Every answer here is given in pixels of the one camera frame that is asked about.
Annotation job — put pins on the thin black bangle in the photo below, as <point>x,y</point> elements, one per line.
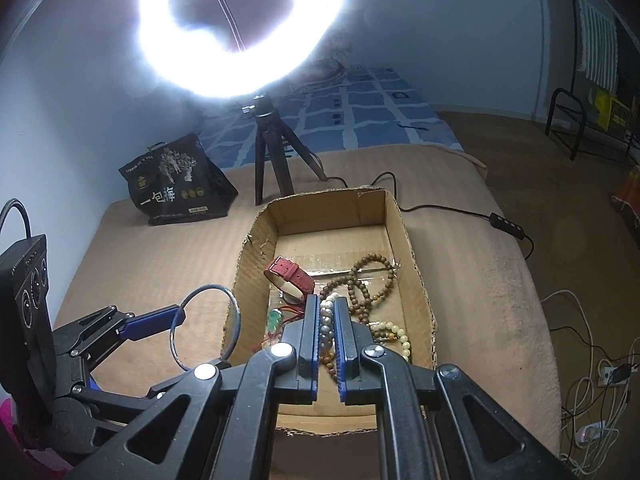
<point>235,302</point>

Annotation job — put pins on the low black metal rack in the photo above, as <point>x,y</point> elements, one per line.
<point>555,110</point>

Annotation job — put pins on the black clothes rack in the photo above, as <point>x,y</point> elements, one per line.
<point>575,10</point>

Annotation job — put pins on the orange cloth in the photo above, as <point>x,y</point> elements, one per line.
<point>631,185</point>

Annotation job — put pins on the cardboard box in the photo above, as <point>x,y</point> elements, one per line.
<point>400,240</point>

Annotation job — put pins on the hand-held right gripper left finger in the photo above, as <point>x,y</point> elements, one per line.
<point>312,340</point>

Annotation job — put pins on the striped white towel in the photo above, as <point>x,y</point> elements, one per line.
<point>595,25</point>

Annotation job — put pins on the yellow box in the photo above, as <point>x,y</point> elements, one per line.
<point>607,107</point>

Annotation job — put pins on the white power strip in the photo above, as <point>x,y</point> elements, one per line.
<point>607,376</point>

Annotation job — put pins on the black power adapter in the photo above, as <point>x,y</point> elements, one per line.
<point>622,373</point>

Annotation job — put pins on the black mini tripod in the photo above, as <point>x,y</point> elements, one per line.
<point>265,150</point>

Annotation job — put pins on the blue checked bedsheet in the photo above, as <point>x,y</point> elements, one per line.
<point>380,105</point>

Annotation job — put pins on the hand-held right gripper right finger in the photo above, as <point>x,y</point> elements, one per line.
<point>342,345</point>

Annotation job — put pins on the folded floral quilt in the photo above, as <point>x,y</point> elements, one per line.
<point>340,60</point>

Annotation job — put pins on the black snack bag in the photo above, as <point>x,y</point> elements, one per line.
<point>175,185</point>

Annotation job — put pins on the white extension socket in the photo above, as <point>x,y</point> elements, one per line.
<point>590,434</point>

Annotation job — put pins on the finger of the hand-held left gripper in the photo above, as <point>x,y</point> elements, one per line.
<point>150,322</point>
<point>125,402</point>

